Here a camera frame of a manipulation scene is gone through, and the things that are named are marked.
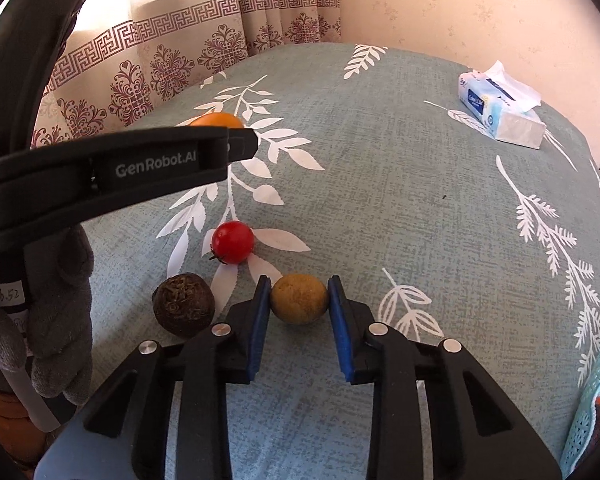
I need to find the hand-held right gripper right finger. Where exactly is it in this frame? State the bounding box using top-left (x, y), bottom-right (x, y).
top-left (327, 275), bottom-right (563, 480)

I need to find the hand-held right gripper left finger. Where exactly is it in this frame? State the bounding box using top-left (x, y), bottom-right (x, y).
top-left (32, 275), bottom-right (273, 480)

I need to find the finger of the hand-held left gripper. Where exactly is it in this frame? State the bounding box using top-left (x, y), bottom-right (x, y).
top-left (196, 126), bottom-right (259, 184)

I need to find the smooth orange mandarin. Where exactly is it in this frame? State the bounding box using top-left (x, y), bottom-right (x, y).
top-left (187, 112), bottom-right (244, 131)

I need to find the tan longan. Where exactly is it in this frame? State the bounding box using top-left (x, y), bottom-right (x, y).
top-left (270, 274), bottom-right (329, 326)

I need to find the dark brown water chestnut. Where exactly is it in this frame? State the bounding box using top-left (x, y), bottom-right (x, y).
top-left (151, 273), bottom-right (216, 338)

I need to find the red cherry tomato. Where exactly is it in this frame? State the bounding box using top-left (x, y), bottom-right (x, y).
top-left (210, 220), bottom-right (256, 265)

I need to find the teal plastic basket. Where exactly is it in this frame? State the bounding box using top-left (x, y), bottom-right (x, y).
top-left (560, 310), bottom-right (600, 476)

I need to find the person's left hand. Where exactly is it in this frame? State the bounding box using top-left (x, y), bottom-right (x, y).
top-left (0, 225), bottom-right (96, 406)

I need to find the beige patterned curtain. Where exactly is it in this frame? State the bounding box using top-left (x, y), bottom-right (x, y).
top-left (30, 0), bottom-right (343, 148)

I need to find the green leaf print bedspread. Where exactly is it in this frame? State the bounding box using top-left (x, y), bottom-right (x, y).
top-left (77, 42), bottom-right (600, 480)

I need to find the blue white tissue pack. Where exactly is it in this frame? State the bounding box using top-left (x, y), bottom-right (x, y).
top-left (457, 60), bottom-right (547, 150)

